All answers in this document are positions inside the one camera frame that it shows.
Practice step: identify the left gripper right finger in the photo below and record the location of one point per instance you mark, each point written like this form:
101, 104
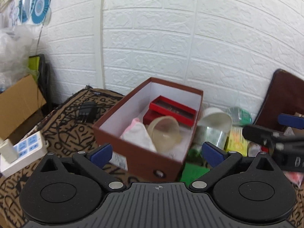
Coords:
222, 164

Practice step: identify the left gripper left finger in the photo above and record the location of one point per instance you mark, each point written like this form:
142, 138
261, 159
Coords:
92, 164

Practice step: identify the white pink glove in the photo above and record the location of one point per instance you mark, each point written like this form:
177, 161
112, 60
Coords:
137, 134

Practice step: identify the translucent beige cup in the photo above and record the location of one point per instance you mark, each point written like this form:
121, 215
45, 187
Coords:
164, 133

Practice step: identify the red shallow box lid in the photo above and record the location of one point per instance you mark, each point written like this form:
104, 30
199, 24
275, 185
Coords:
178, 111

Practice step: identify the yellow packet box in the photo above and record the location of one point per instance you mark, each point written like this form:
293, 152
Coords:
236, 142

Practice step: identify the green small box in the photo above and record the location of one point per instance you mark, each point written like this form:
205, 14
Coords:
192, 172

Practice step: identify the white paper bowl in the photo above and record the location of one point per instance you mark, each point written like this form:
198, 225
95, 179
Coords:
213, 122

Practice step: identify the green label plastic bottle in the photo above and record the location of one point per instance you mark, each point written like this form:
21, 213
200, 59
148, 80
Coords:
240, 117

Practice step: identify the black power adapter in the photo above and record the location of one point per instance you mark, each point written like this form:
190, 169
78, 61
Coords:
87, 112

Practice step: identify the dark brown headboard panel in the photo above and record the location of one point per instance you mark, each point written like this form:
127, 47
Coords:
284, 96

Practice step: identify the brown cardboard storage box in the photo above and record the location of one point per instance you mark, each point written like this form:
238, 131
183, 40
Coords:
154, 152

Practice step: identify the white power strip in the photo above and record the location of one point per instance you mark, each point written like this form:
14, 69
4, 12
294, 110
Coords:
22, 154

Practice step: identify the left tan cardboard box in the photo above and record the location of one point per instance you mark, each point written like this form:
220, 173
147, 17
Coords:
18, 103

